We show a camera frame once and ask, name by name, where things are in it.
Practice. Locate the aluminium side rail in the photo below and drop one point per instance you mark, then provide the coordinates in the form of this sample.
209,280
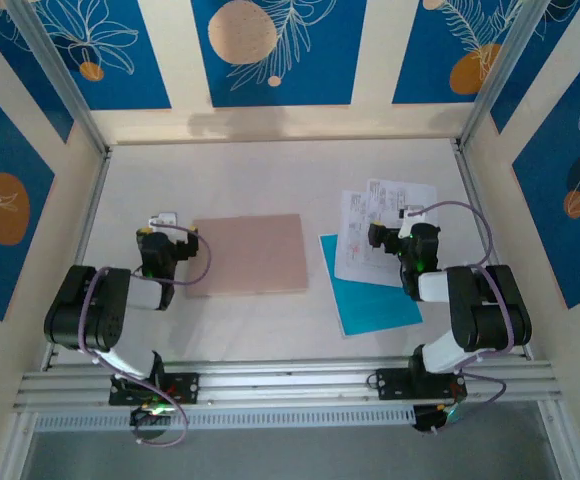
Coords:
95,210
470,180

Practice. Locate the blue sheet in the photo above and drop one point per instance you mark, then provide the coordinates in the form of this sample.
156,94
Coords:
370,310

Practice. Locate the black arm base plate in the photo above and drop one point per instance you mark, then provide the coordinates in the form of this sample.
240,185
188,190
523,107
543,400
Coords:
185,387
395,384

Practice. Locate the aluminium mounting rail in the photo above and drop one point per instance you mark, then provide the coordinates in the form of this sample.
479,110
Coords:
290,380

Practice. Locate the black controller box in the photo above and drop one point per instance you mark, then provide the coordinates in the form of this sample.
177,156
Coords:
432,417

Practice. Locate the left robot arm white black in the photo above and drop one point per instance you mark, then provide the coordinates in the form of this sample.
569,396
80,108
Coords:
90,310

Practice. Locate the aluminium frame post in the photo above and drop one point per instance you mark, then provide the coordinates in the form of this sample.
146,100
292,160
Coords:
60,75
500,75

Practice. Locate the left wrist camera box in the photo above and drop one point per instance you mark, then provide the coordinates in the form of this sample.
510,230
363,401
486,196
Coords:
164,220

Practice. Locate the printed drawing sheet red stamp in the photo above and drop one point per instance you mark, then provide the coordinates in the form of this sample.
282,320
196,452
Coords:
355,260

